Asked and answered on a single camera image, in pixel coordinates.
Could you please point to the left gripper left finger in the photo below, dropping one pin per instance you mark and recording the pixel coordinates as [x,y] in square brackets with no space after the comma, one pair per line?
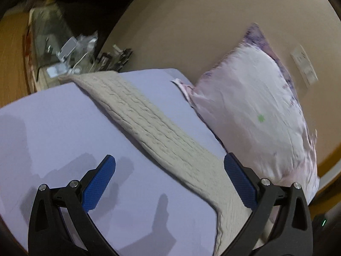
[60,224]

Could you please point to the wooden bed frame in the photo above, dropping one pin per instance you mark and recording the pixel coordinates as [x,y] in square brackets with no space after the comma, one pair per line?
[328,194]

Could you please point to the cluttered bedside table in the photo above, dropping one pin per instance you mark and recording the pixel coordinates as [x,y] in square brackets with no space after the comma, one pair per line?
[51,50]

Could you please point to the pink pillow with tree print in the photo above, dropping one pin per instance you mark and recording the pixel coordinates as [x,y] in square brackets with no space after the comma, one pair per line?
[249,102]

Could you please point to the lavender bed sheet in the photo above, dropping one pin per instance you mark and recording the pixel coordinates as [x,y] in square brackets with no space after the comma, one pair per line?
[57,135]

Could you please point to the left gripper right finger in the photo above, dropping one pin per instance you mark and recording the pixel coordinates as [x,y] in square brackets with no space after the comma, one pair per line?
[291,233]

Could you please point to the cream cable-knit sweater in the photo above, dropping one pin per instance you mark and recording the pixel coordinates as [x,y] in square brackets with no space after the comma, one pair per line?
[151,108]

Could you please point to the white wall switch panel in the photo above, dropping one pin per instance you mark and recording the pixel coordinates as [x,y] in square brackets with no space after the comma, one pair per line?
[304,66]

